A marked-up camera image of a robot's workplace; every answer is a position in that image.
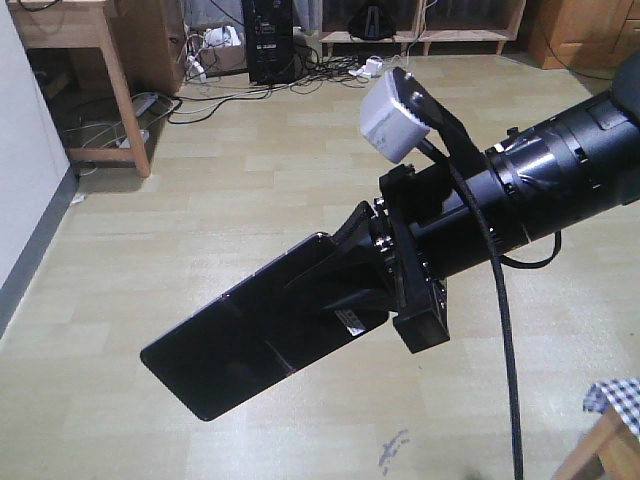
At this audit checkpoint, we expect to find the wooden wardrobe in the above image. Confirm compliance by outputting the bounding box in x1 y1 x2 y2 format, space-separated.
522 0 639 69

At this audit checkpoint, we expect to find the wooden low shelf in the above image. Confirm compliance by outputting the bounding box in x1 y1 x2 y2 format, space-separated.
317 0 526 55

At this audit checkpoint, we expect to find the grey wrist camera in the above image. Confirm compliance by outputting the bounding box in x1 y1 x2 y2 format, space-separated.
359 67 430 164

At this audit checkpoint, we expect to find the black camera cable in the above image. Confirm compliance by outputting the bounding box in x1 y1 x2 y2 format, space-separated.
419 137 564 480

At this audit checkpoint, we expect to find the white power strip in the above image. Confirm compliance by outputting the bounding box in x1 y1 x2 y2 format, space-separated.
348 56 384 79

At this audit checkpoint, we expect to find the checkered folded quilt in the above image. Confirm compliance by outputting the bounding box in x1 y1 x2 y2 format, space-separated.
582 377 639 439

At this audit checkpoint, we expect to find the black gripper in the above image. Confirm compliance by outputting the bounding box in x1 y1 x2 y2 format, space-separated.
285 165 490 353

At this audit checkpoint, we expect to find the wooden desk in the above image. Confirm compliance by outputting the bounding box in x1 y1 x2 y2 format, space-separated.
8 0 186 178

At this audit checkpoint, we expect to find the black foldable smartphone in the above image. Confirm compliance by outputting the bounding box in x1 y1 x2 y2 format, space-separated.
140 233 388 421

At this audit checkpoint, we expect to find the black computer tower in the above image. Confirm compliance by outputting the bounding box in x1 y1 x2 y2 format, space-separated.
242 0 296 85

